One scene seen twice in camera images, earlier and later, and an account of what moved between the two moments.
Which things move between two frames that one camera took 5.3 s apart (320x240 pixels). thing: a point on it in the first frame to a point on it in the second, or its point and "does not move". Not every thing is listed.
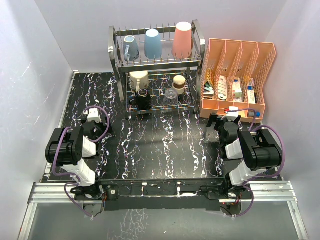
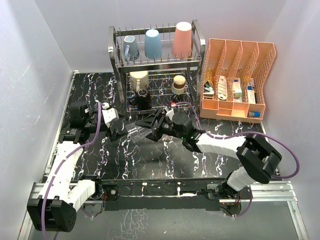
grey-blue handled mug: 131,50 does not move
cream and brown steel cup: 179,84 does not move
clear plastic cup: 171,97 to 137,132
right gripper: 213,118 to 150,121
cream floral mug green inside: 139,79 does not move
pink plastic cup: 182,44 does not move
